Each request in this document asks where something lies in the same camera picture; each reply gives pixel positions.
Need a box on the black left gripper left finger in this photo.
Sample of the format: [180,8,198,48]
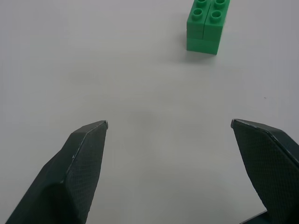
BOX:
[5,120,109,224]

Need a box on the green toy brick stack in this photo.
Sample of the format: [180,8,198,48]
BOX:
[186,0,231,55]

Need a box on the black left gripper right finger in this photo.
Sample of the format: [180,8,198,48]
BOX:
[230,119,299,224]

